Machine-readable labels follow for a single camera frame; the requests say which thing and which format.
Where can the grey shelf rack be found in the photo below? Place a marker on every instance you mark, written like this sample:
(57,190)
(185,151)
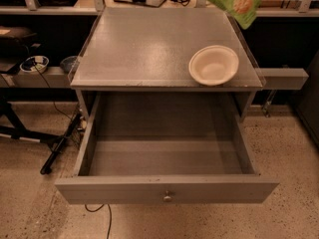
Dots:
(288,8)

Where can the dark round bowl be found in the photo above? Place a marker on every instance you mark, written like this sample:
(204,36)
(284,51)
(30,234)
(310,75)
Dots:
(68,64)

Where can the white bowl with cables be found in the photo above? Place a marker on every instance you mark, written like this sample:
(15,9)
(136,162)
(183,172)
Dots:
(35,64)

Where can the open grey top drawer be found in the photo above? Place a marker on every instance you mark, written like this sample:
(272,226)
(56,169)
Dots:
(137,146)

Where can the grey cabinet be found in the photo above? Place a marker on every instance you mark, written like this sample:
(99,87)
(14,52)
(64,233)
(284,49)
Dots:
(148,49)

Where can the black bag on shelf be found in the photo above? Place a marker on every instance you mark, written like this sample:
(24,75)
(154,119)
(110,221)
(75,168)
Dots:
(17,42)

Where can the round metal drawer knob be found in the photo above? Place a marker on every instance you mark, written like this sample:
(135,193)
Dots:
(167,197)

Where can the white paper bowl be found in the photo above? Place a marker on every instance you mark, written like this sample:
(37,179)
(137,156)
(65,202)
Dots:
(213,65)

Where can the black floor stand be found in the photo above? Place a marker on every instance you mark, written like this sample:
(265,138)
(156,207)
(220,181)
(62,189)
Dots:
(19,131)

